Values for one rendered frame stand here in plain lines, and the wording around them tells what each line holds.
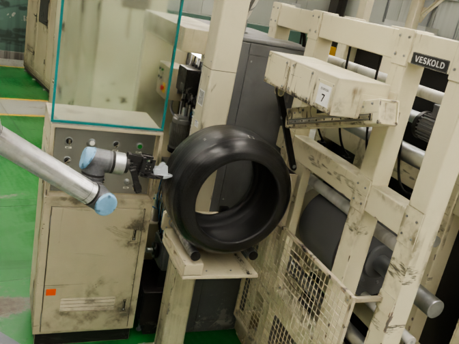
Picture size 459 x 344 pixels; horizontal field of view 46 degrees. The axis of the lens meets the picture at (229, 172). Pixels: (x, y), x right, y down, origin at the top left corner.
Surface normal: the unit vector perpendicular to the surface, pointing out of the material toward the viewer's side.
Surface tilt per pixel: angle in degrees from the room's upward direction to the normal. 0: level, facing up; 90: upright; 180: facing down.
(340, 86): 90
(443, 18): 90
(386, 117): 72
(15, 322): 0
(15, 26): 90
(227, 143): 46
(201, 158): 60
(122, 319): 90
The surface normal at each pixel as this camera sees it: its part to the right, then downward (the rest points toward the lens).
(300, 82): -0.92, -0.05
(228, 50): 0.36, 0.37
